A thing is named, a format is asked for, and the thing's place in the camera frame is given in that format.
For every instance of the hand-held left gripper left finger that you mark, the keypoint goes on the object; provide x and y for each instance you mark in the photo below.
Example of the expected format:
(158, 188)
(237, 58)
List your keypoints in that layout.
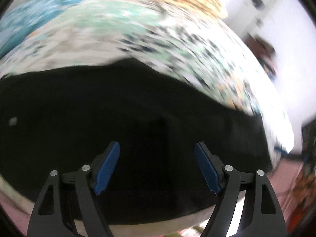
(108, 167)

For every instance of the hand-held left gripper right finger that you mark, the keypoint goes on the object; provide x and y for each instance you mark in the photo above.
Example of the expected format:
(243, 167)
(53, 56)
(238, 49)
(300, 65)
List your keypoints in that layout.
(206, 169)

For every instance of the black pants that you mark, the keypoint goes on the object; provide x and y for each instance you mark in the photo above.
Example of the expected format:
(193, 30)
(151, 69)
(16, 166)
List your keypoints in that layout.
(123, 138)

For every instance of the brown wooden furniture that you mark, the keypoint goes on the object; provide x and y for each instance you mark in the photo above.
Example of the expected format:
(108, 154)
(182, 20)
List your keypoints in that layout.
(265, 54)

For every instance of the floral bed sheet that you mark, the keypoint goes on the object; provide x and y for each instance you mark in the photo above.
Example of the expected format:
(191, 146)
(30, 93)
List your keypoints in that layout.
(153, 42)

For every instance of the teal patterned blanket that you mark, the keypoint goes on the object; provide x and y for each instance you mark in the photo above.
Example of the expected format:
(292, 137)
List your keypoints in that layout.
(37, 12)

